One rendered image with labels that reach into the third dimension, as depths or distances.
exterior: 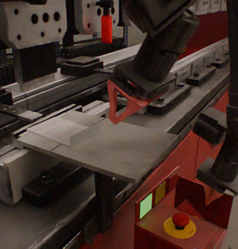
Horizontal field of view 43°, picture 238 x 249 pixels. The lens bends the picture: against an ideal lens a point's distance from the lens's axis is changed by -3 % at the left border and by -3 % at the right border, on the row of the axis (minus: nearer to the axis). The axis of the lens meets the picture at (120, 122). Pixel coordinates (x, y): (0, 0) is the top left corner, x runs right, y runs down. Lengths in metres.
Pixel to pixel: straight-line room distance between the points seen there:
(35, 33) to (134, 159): 0.28
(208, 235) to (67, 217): 0.31
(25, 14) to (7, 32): 0.05
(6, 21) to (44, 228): 0.36
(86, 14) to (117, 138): 0.28
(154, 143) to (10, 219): 0.31
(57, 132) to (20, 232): 0.20
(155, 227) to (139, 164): 0.24
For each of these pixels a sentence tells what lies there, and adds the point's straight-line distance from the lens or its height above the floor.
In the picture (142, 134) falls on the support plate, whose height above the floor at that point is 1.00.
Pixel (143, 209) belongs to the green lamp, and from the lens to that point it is 0.72.
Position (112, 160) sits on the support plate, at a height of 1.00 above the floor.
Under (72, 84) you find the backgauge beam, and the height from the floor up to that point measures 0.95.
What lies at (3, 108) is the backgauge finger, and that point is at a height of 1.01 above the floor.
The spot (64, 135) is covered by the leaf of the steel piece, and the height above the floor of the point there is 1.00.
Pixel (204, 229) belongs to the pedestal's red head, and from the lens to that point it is 0.74.
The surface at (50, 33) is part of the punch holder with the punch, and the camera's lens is 0.61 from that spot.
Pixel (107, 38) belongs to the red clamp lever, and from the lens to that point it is 0.71.
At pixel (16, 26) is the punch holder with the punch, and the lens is 0.56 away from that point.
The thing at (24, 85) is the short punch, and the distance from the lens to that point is 0.64.
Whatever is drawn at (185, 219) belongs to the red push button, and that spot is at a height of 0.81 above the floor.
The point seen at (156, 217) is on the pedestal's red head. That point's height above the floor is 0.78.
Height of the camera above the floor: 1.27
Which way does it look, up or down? 23 degrees down
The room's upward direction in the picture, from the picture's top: straight up
